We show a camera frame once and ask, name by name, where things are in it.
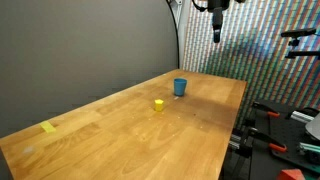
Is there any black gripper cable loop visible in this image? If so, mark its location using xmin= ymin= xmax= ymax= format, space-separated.
xmin=191 ymin=0 xmax=210 ymax=13

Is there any yellow cube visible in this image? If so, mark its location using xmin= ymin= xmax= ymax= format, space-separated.
xmin=154 ymin=98 xmax=165 ymax=113

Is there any black cable along wall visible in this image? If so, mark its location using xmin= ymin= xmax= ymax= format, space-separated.
xmin=165 ymin=0 xmax=181 ymax=70

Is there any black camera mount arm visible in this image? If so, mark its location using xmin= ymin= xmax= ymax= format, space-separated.
xmin=285 ymin=37 xmax=320 ymax=61

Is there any yellow tape strip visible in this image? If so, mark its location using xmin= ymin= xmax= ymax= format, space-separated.
xmin=39 ymin=120 xmax=57 ymax=134

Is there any black clamp with orange handle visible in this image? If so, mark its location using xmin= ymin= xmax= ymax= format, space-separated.
xmin=251 ymin=101 xmax=281 ymax=119
xmin=247 ymin=127 xmax=288 ymax=154

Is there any silver aluminium extrusion bar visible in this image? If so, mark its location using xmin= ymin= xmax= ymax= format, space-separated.
xmin=289 ymin=110 xmax=317 ymax=125

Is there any colourful patterned backdrop panel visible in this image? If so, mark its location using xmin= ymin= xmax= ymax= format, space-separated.
xmin=182 ymin=0 xmax=320 ymax=116

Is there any teal aluminium extrusion bar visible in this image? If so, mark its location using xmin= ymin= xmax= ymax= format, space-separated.
xmin=298 ymin=141 xmax=320 ymax=157

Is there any red orange block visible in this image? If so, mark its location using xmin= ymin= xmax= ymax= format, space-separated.
xmin=276 ymin=168 xmax=306 ymax=180

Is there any blue plastic cup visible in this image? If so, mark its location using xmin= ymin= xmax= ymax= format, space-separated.
xmin=173 ymin=77 xmax=188 ymax=97

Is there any black stereo camera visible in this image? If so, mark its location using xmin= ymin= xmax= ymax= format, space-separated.
xmin=280 ymin=27 xmax=317 ymax=39

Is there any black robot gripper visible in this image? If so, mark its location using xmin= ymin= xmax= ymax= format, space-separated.
xmin=207 ymin=0 xmax=232 ymax=44

